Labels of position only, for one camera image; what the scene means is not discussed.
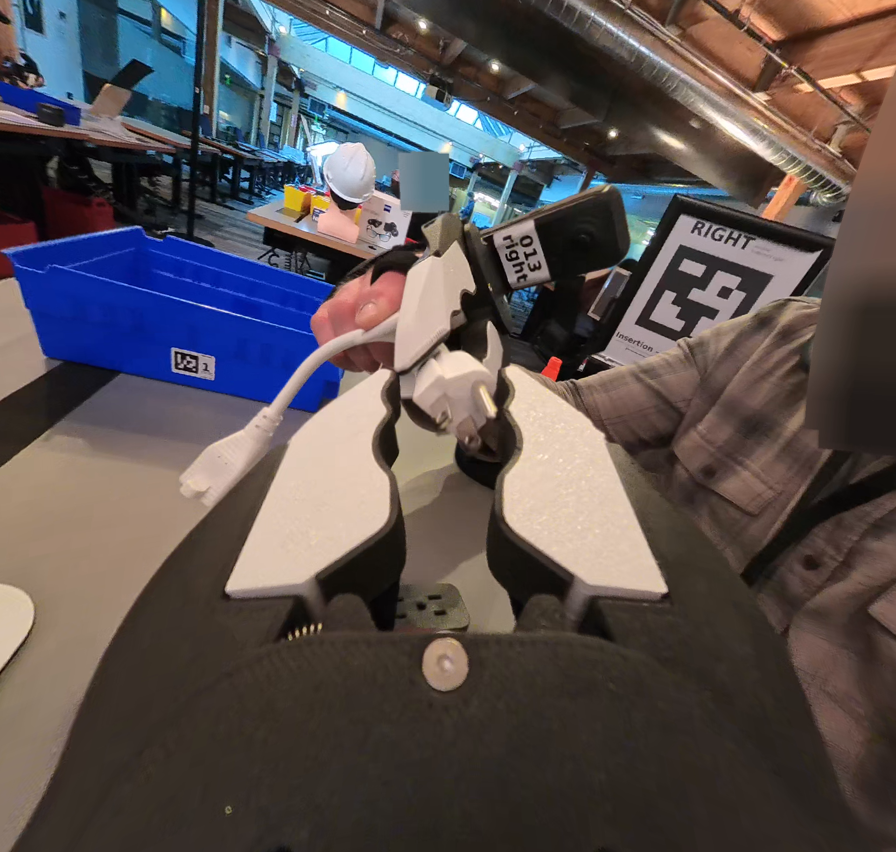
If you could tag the white box with glasses print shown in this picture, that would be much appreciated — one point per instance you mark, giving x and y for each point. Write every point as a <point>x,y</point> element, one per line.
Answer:
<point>385,218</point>

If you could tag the small orange object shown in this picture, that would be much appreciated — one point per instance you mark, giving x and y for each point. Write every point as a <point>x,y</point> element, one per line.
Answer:
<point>553,369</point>

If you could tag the person's right forearm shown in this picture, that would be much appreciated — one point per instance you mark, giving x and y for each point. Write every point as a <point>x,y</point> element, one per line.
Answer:
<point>665,376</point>

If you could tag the round spiral metal duct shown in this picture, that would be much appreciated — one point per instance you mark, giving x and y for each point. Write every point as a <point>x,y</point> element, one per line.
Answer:
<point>630,61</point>

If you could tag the black pole stand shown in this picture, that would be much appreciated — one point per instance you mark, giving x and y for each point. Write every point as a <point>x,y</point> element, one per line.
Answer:
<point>199,96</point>

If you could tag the person's plaid shirt torso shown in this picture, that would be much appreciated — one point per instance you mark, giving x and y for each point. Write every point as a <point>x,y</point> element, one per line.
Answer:
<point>840,621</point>

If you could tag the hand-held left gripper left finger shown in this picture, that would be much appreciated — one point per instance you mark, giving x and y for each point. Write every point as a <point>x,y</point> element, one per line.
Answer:
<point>329,509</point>

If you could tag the blue plastic bin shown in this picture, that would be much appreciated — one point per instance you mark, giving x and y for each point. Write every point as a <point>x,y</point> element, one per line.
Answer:
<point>28,99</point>
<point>105,320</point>

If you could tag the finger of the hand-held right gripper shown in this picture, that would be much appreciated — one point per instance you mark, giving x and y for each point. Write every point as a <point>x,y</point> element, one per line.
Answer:
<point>427,306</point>
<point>495,355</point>

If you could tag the red bag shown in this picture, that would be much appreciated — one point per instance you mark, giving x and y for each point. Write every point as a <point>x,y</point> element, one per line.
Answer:
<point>77,211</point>

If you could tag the black framed tag sign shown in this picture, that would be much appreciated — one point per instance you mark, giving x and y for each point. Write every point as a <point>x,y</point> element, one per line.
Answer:
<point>791,264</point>

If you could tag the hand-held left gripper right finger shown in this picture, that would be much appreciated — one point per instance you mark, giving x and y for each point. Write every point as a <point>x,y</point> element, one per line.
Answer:
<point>567,509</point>

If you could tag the black power strip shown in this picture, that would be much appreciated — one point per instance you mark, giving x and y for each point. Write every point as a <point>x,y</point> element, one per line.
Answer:
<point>458,607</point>

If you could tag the pink mannequin head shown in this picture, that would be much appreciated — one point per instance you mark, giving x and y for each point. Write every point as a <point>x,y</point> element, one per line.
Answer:
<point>336,222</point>

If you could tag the white hard hat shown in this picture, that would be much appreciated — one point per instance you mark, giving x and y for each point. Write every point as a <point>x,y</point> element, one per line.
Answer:
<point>350,169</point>

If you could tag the grey desk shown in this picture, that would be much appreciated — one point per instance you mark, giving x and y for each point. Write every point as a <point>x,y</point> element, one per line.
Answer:
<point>294,225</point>

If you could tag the white stand with wooden board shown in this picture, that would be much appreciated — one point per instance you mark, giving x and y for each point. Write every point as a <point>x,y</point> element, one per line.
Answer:
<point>10,621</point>

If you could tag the yellow plastic bin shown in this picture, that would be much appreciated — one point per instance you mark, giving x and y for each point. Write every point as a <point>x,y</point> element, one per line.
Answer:
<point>297,201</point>
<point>320,206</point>

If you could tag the person's right hand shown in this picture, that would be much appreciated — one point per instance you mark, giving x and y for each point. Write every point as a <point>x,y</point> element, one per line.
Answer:
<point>350,313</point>

